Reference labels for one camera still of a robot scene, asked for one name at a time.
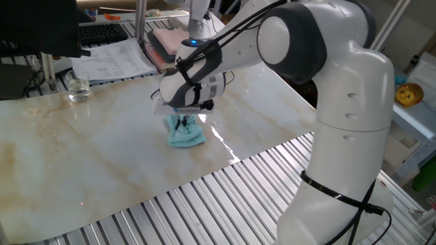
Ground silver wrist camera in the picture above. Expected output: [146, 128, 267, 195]
[172, 103, 215, 114]

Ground printed paper sheets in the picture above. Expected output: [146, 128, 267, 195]
[70, 37, 159, 83]

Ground aluminium frame post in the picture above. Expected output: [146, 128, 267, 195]
[134, 0, 149, 42]
[40, 51, 58, 93]
[369, 0, 412, 52]

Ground yellow piggy bank toy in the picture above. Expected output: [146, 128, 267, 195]
[394, 82, 425, 109]

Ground light blue fluffy cloth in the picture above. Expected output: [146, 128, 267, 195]
[165, 114, 208, 148]

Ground black box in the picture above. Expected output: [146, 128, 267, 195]
[0, 63, 37, 101]

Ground marble pattern table mat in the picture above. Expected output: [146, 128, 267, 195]
[0, 63, 318, 245]

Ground clear glass of water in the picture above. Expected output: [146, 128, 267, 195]
[65, 68, 91, 103]

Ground grey metal shelf rack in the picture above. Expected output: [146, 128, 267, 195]
[390, 100, 436, 186]

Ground black keyboard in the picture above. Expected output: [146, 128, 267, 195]
[78, 22, 130, 46]

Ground grey white machine column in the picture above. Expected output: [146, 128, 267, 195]
[186, 0, 214, 39]

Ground green box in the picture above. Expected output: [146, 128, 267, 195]
[411, 154, 436, 192]

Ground stack of books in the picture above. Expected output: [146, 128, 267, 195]
[142, 30, 178, 73]

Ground white foam box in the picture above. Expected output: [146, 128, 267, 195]
[406, 50, 436, 103]

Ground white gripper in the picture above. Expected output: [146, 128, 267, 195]
[151, 93, 216, 133]

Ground black monitor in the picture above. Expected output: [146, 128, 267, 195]
[0, 0, 92, 59]

